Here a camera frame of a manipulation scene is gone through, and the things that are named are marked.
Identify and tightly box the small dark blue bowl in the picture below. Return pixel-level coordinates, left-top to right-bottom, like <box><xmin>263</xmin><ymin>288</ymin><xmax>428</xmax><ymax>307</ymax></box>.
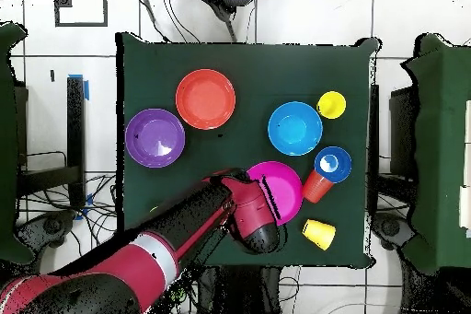
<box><xmin>313</xmin><ymin>145</ymin><xmax>353</xmax><ymax>185</ymax></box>

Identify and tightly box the red-orange plastic cup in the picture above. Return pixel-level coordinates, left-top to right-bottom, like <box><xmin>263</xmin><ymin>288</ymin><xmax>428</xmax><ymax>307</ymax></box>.
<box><xmin>302</xmin><ymin>169</ymin><xmax>334</xmax><ymax>204</ymax></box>

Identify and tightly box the black chair base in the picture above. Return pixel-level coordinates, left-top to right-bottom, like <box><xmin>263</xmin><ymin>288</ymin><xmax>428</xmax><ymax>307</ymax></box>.
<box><xmin>14</xmin><ymin>210</ymin><xmax>76</xmax><ymax>256</ymax></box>

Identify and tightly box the black square frame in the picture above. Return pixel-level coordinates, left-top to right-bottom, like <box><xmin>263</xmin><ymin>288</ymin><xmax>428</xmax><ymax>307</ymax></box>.
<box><xmin>53</xmin><ymin>0</ymin><xmax>109</xmax><ymax>29</ymax></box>

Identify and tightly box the dark green tablecloth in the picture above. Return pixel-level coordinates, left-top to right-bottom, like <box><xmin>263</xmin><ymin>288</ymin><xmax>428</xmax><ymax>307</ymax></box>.
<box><xmin>115</xmin><ymin>31</ymin><xmax>380</xmax><ymax>268</ymax></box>

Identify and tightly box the light blue plastic bowl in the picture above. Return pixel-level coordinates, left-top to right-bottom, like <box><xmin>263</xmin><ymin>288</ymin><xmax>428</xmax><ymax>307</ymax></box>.
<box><xmin>267</xmin><ymin>100</ymin><xmax>324</xmax><ymax>157</ymax></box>

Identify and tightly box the golden yellow plastic cup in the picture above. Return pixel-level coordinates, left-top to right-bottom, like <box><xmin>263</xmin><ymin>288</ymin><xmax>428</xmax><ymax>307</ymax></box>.
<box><xmin>302</xmin><ymin>218</ymin><xmax>337</xmax><ymax>251</ymax></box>

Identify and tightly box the pink plastic bowl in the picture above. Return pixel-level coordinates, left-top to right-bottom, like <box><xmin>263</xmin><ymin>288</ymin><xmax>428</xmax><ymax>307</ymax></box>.
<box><xmin>246</xmin><ymin>160</ymin><xmax>304</xmax><ymax>227</ymax></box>

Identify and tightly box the black stand frame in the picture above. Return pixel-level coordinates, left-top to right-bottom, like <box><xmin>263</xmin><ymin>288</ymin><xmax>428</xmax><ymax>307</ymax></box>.
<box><xmin>368</xmin><ymin>83</ymin><xmax>419</xmax><ymax>182</ymax></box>
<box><xmin>16</xmin><ymin>76</ymin><xmax>87</xmax><ymax>209</ymax></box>

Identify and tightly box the purple plastic bowl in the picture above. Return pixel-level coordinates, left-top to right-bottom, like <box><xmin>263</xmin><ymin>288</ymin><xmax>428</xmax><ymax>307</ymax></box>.
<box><xmin>124</xmin><ymin>108</ymin><xmax>186</xmax><ymax>169</ymax></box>

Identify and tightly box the large shallow orange bowl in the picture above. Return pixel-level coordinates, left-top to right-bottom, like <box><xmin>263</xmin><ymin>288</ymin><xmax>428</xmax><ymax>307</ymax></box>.
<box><xmin>175</xmin><ymin>68</ymin><xmax>237</xmax><ymax>132</ymax></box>

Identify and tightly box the grey chair base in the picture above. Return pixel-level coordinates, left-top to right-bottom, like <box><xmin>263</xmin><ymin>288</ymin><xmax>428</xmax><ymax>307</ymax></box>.
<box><xmin>371</xmin><ymin>212</ymin><xmax>417</xmax><ymax>250</ymax></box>

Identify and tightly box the green cloth side table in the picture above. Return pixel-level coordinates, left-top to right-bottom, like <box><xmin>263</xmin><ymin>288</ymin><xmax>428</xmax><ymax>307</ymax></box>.
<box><xmin>0</xmin><ymin>21</ymin><xmax>36</xmax><ymax>265</ymax></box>
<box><xmin>400</xmin><ymin>32</ymin><xmax>471</xmax><ymax>276</ymax></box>

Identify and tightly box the tangle of floor cables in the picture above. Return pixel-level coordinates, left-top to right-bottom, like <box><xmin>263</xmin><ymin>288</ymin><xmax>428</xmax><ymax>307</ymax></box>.
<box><xmin>17</xmin><ymin>171</ymin><xmax>200</xmax><ymax>314</ymax></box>

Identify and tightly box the blue tape strip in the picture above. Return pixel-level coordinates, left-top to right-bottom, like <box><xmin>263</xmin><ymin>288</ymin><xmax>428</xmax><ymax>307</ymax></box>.
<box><xmin>68</xmin><ymin>74</ymin><xmax>90</xmax><ymax>102</ymax></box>

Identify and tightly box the lemon yellow plastic cup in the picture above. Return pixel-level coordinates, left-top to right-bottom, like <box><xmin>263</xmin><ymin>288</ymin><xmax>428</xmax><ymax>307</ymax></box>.
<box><xmin>316</xmin><ymin>90</ymin><xmax>348</xmax><ymax>121</ymax></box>

